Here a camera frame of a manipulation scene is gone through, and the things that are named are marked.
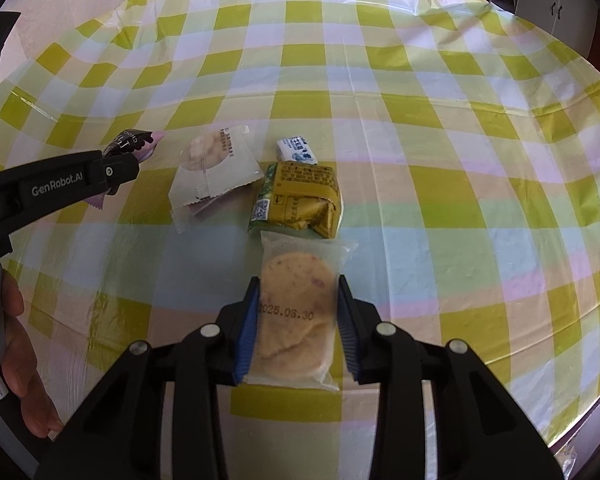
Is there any pink and brown snack packet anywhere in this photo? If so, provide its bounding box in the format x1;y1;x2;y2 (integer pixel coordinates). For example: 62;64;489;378
87;129;168;208

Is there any yellow green snack packet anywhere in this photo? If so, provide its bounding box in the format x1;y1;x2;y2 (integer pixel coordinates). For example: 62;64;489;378
247;161;345;239

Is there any white and blue candy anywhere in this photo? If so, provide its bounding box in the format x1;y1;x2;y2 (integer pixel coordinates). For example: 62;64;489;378
276;137;320;165

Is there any green checked tablecloth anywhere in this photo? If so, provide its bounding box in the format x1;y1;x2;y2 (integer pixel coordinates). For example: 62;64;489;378
0;0;600;461

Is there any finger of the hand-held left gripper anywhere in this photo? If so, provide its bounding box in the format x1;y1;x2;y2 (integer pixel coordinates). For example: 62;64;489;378
100;152;141;196

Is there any white cabinet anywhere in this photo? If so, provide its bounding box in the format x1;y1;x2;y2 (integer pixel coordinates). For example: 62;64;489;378
515;0;600;56

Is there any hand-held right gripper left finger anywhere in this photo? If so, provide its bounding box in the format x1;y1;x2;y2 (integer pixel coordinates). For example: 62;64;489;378
35;276;261;480

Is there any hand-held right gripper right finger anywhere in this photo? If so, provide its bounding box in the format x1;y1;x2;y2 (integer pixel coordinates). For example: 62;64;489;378
336;275;566;480

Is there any person's left hand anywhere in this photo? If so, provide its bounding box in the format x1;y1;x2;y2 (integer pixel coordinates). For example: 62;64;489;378
0;270;65;442

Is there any white round cookie packet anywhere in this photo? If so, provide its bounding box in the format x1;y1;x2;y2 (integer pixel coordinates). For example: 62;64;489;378
169;125;264;233

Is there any clear round cookie packet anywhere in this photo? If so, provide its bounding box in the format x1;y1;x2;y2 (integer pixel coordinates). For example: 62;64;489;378
240;230;358;393

